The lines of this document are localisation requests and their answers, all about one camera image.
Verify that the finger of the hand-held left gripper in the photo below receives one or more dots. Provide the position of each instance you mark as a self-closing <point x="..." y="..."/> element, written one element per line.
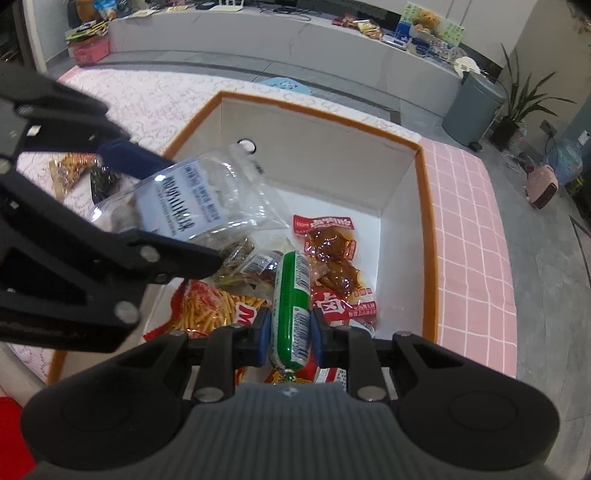
<point x="134" y="159"/>
<point x="184" y="263"/>

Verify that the red mat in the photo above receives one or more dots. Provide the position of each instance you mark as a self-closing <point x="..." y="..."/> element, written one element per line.
<point x="14" y="438"/>

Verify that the blue water jug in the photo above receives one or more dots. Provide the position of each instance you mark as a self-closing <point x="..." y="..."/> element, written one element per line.
<point x="567" y="161"/>

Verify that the grey trash bin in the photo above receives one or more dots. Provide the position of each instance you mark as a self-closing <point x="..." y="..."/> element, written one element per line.
<point x="473" y="108"/>

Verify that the pink basket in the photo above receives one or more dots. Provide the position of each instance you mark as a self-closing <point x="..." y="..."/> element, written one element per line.
<point x="91" y="50"/>

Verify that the grey counter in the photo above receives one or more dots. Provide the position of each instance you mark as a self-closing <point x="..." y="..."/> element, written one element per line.
<point x="277" y="41"/>

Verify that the black snack packet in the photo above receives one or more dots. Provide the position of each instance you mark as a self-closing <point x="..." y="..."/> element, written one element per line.
<point x="105" y="182"/>

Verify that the clear brown meat packet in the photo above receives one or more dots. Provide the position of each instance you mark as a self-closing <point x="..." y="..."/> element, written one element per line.
<point x="346" y="304"/>
<point x="330" y="249"/>

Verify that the orange storage box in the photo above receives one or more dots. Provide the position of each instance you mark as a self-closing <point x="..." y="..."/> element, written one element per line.
<point x="332" y="157"/>

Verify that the clear green brown snack packet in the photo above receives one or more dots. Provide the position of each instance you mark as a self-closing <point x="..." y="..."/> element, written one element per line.
<point x="244" y="263"/>

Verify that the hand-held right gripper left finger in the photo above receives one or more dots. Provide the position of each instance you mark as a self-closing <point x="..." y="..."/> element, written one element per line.
<point x="263" y="339"/>

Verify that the yellow snack packet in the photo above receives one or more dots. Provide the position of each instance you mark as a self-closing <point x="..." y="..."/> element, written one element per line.
<point x="69" y="170"/>

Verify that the pink heater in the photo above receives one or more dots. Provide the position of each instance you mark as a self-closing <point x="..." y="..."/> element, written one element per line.
<point x="541" y="187"/>

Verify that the brown teddy bear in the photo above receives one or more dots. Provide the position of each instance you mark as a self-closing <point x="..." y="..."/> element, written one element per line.
<point x="425" y="21"/>

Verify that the pile of colourful snack packets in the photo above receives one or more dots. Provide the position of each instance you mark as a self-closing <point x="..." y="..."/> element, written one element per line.
<point x="358" y="25"/>

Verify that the pink lace tablecloth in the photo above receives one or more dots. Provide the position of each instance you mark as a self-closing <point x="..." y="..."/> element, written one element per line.
<point x="152" y="101"/>

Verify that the green sausage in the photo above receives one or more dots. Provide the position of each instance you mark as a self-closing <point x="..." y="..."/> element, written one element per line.
<point x="292" y="314"/>

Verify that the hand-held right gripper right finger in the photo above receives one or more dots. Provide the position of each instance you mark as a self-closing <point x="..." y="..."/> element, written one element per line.
<point x="317" y="341"/>

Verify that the clear packet with white label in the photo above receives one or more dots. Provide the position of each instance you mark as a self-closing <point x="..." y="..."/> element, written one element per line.
<point x="194" y="203"/>

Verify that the pink checked cloth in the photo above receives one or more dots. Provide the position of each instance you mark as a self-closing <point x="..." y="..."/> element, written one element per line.
<point x="461" y="230"/>

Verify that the tall potted plant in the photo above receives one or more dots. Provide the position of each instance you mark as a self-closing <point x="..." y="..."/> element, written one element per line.
<point x="512" y="106"/>

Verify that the blue stool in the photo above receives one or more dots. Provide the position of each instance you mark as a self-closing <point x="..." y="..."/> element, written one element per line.
<point x="284" y="85"/>

